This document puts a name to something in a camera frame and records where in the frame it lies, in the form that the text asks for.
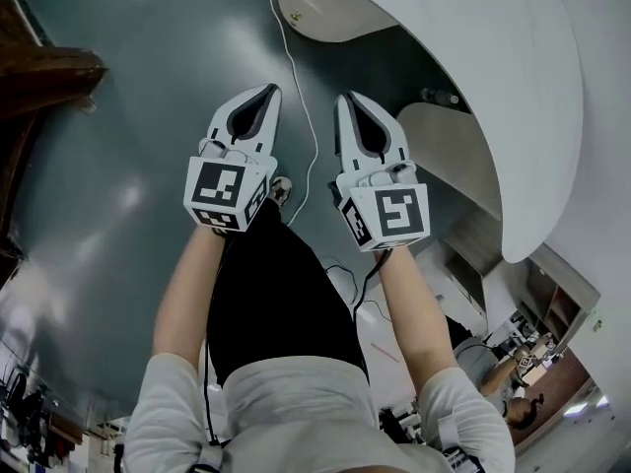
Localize white curved desk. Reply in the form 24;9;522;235
274;0;586;265

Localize black floor cable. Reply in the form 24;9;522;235
324;262;391;322

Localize person's left forearm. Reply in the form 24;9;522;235
152;224;233;369

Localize red floor tape strip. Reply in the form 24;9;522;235
369;342;401;365

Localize navy backpack strap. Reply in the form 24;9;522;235
189;445;228;473
443;443;487;473

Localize white floor cable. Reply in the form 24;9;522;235
262;0;319;226

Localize person's right forearm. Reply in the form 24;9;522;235
374;246;459;393

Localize dark brown wooden furniture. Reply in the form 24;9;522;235
0;0;108;285

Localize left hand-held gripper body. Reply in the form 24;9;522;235
184;137;278;234

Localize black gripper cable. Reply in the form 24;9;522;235
352;248;395;317

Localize person's grey sneaker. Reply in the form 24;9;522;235
268;174;293;209

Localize person's white t-shirt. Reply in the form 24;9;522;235
122;347;519;473

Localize person's black trousers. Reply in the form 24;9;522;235
206;197;371;388

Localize small grey cylindrical object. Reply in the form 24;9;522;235
421;88;460;105

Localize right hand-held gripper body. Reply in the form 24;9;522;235
327;158;430;253

